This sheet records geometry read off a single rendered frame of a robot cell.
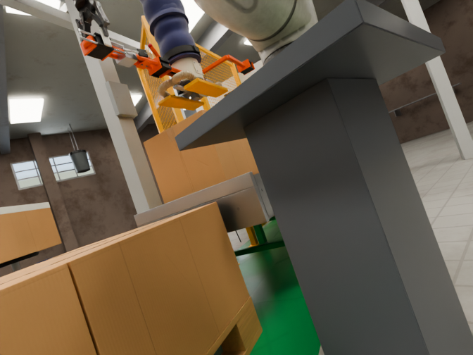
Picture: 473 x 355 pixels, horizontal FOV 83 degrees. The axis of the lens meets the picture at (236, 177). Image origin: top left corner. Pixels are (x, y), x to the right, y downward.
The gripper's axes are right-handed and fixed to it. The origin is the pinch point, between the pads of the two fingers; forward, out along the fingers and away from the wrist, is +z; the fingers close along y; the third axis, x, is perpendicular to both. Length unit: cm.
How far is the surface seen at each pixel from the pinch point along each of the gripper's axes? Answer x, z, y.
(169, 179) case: -27, 56, 12
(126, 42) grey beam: -231, -183, 181
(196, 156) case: -27, 51, -8
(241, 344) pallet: 0, 122, -18
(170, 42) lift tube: -49, -17, -2
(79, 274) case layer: 44, 76, -18
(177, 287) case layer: 20, 91, -18
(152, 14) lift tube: -48, -36, 3
